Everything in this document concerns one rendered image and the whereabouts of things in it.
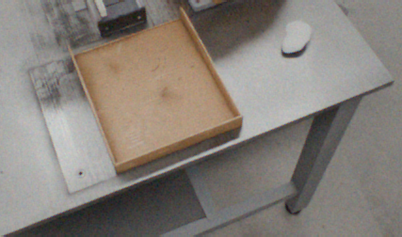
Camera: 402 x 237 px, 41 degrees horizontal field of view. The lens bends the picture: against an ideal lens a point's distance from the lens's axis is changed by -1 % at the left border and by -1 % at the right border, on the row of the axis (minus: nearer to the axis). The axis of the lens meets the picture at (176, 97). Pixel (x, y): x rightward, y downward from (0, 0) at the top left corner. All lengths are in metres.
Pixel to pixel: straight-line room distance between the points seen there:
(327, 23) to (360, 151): 0.89
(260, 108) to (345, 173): 0.95
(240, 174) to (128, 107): 0.91
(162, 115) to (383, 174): 1.13
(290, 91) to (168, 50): 0.27
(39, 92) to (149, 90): 0.23
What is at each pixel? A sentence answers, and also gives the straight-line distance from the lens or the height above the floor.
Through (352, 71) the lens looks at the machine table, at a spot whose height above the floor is 0.83.
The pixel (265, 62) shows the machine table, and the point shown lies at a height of 0.83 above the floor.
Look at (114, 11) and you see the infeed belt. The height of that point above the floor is 0.88.
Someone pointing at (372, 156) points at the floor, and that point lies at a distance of 2.05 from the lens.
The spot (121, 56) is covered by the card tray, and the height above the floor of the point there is 0.83.
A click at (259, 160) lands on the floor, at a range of 1.96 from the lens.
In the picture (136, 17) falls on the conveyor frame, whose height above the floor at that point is 0.86.
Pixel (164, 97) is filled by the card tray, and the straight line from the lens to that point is 1.09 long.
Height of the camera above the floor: 1.76
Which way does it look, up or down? 58 degrees down
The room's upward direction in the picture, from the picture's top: 4 degrees counter-clockwise
